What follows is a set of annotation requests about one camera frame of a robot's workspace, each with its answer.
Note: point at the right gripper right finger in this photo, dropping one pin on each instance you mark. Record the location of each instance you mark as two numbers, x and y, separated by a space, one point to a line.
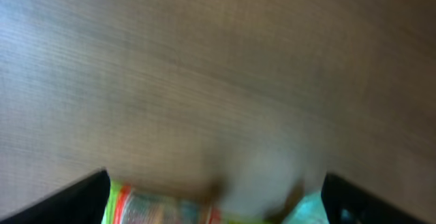
347 203

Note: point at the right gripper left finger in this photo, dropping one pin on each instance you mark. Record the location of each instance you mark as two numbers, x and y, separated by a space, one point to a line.
82 202

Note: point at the teal tissue pack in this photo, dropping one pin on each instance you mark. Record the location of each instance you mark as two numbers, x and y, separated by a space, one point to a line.
309 210

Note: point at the green snack bag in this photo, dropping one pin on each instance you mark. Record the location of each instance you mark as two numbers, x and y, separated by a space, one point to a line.
127 205

